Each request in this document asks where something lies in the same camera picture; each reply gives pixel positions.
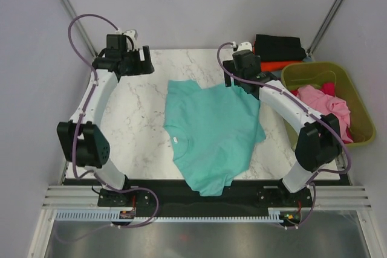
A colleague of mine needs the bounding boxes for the left aluminium frame post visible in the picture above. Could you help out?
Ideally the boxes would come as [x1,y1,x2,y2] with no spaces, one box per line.
[59,0,97,56]

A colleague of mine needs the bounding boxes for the white slotted cable duct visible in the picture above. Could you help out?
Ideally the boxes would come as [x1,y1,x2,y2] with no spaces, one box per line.
[54,209,294,223]

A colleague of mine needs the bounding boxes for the aluminium frame post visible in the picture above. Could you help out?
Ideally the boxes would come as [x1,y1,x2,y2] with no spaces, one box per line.
[59,0,97,56]
[307,0,345,57]

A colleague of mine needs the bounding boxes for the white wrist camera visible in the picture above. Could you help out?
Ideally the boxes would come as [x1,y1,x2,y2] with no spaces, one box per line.
[232,42,253,52]
[115,28,138,42]

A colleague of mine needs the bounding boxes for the orange folded t shirt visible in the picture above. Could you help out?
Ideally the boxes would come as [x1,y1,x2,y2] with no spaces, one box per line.
[261,60,302,72]

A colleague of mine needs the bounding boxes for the grey blue folded t shirt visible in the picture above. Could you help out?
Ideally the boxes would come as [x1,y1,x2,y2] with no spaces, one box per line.
[272,55,312,79]

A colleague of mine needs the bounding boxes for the teal t shirt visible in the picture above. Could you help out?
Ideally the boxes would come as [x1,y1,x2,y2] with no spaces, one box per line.
[164,80,266,196]

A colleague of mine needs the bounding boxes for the aluminium front rail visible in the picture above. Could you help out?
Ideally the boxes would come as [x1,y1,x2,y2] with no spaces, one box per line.
[43,185,371,211]

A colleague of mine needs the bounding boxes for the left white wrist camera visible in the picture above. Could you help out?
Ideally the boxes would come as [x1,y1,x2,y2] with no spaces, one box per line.
[115,28,138,42]

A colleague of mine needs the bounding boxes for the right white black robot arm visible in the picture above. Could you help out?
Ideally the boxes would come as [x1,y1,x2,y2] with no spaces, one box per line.
[219,50,343,206]

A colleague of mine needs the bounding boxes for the right aluminium frame post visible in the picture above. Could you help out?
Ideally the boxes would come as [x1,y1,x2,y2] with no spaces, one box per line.
[307,0,345,57]

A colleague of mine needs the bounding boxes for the olive green plastic bin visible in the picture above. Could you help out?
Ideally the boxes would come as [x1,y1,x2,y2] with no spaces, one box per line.
[281,62,376,147]

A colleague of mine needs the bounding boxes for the black folded t shirt top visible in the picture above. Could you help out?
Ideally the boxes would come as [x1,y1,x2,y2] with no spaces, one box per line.
[254,34,307,62]

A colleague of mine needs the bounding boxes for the pink t shirt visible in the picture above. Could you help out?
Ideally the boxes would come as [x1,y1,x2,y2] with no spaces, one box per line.
[294,85,353,138]

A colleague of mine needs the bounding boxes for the red t shirt in bin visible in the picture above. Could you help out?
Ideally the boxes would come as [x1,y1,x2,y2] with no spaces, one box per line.
[290,81,354,144]

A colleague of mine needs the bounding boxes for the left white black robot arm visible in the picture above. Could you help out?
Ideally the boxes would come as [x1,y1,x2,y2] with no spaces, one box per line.
[57,30,154,205]

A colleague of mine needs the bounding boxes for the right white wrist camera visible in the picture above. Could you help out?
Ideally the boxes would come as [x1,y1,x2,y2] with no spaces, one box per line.
[232,42,253,52]

